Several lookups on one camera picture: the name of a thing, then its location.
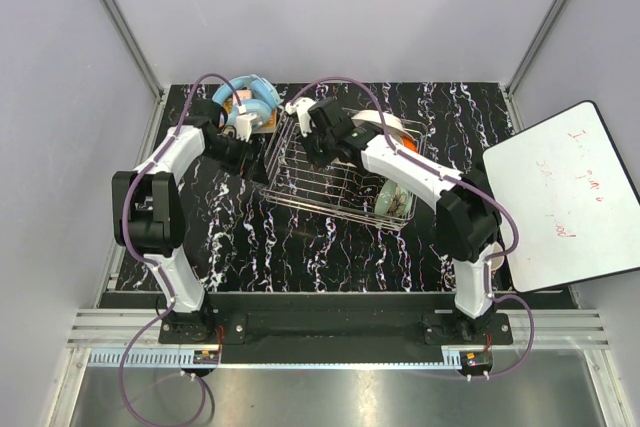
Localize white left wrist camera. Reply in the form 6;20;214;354
234;113;264;142

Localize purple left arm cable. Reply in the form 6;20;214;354
119;72;244;426

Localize orange and white bowl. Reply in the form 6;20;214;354
402;137;418;152

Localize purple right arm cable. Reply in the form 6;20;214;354
287;77;537;381

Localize blue headphones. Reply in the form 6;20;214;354
212;74;282;120

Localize white paper plate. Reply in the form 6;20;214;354
351;109;411;138

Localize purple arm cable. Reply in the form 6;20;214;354
287;77;537;381
119;72;244;426

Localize green ceramic bowl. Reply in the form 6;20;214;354
374;179;414;217

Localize small pink box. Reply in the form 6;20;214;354
237;89;253;101

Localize wooden board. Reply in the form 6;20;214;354
222;112;277;135

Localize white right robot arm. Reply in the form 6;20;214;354
286;97;501;344

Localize white whiteboard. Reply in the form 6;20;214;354
483;101;639;292

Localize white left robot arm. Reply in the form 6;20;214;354
112;100;267;343

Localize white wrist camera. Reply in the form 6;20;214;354
234;113;264;142
284;97;316;137

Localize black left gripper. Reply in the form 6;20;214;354
202;131;268;186

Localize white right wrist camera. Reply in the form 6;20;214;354
284;97;316;137

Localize wire dish rack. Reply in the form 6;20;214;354
260;111;417;231

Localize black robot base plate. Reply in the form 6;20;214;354
159;293;514;368

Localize orange ceramic mug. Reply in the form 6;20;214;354
485;242;505;274

